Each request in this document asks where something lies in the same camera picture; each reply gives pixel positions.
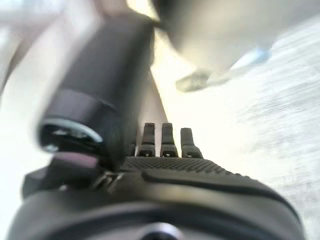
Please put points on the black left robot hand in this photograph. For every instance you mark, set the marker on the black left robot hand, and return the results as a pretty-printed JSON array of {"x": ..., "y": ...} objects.
[{"x": 160, "y": 190}]

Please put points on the grey robot leg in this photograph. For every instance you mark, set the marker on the grey robot leg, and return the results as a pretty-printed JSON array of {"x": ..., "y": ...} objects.
[{"x": 200, "y": 32}]

